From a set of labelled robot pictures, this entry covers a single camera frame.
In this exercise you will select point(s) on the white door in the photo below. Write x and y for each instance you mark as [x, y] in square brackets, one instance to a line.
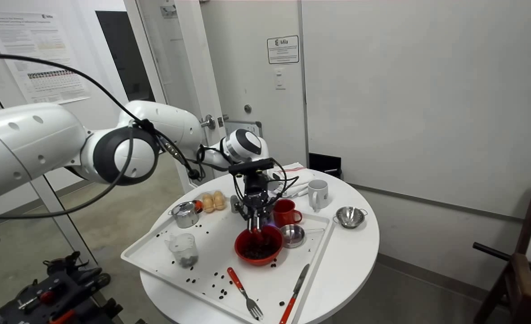
[180, 59]

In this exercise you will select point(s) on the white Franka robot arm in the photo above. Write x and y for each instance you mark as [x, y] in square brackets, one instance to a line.
[24, 140]

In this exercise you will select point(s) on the dark glass door panel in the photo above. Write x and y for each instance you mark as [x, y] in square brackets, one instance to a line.
[126, 54]

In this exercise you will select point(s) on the black and red tools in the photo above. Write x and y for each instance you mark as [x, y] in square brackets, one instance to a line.
[67, 288]

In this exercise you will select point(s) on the round silver lock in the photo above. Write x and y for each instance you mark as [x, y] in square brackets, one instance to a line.
[247, 108]

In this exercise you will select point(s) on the white notice sign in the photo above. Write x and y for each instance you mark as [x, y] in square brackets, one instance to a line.
[283, 48]

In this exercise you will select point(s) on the white towel red stripes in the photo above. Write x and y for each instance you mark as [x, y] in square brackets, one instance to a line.
[296, 181]

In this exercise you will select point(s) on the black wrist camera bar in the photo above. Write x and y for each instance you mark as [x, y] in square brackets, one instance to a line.
[252, 165]

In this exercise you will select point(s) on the small steel bowl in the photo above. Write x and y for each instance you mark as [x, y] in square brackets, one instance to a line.
[350, 217]
[294, 235]

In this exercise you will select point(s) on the white paper poster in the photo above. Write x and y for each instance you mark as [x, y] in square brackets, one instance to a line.
[24, 36]

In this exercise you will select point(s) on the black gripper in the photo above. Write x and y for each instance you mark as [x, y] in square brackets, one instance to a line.
[254, 189]

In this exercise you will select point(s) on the clear plastic cup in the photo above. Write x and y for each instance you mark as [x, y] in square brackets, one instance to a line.
[182, 248]

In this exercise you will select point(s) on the white rectangular tray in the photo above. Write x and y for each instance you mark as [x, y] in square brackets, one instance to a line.
[157, 252]

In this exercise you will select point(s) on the silver stand pole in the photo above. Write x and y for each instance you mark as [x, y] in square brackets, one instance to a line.
[60, 221]

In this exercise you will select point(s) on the small orange round object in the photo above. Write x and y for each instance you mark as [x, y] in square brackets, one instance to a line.
[198, 205]

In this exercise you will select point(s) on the red mug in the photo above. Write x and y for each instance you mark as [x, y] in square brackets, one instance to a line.
[287, 212]

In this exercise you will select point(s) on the black box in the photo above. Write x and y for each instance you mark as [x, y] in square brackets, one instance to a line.
[324, 163]

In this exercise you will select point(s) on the grey white mug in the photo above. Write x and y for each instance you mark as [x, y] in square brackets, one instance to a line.
[319, 198]

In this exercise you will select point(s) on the white light switch plate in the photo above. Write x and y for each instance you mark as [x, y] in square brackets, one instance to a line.
[281, 77]

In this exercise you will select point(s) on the orange red bowl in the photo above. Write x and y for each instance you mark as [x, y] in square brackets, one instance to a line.
[243, 248]

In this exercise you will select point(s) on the steel cup left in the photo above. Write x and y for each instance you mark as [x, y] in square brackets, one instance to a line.
[184, 216]

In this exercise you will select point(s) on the yellow bread roll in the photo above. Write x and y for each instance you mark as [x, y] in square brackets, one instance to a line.
[220, 205]
[207, 207]
[218, 194]
[206, 196]

